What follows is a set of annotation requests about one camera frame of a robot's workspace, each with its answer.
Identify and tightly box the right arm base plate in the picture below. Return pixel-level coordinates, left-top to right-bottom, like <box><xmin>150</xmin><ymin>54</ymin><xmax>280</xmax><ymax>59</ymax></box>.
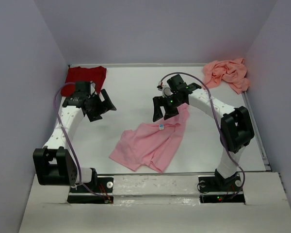
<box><xmin>196</xmin><ymin>174</ymin><xmax>245</xmax><ymax>204</ymax></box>

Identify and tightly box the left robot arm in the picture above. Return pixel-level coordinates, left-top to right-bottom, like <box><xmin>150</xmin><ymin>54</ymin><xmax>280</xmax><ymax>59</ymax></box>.
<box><xmin>33</xmin><ymin>81</ymin><xmax>116</xmax><ymax>192</ymax></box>

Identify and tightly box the salmon crumpled t-shirt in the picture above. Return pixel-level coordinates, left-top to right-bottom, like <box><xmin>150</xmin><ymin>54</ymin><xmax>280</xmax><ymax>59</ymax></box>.
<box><xmin>203</xmin><ymin>58</ymin><xmax>250</xmax><ymax>94</ymax></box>

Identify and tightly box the pink t-shirt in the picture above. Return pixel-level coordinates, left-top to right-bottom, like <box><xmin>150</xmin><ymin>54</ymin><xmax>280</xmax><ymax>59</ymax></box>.
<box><xmin>109</xmin><ymin>104</ymin><xmax>190</xmax><ymax>173</ymax></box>

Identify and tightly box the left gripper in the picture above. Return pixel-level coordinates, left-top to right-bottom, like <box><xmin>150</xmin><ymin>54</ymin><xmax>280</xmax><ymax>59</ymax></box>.
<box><xmin>86</xmin><ymin>89</ymin><xmax>116</xmax><ymax>122</ymax></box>

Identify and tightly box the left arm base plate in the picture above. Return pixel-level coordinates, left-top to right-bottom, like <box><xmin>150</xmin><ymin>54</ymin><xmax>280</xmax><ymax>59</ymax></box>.
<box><xmin>67</xmin><ymin>176</ymin><xmax>114</xmax><ymax>204</ymax></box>

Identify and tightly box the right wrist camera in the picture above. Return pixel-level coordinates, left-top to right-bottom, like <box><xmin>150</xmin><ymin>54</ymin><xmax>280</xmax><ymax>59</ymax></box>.
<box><xmin>157</xmin><ymin>81</ymin><xmax>172</xmax><ymax>98</ymax></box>

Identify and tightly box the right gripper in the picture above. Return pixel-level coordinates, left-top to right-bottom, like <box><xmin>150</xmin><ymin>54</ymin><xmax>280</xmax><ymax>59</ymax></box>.
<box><xmin>152</xmin><ymin>94</ymin><xmax>184</xmax><ymax>122</ymax></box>

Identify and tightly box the red folded t-shirt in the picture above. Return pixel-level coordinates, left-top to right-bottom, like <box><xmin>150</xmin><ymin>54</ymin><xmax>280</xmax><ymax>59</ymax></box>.
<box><xmin>65</xmin><ymin>66</ymin><xmax>107</xmax><ymax>93</ymax></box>

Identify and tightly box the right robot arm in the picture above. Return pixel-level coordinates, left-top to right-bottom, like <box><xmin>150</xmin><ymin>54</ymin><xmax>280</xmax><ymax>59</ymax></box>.
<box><xmin>153</xmin><ymin>72</ymin><xmax>255</xmax><ymax>190</ymax></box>

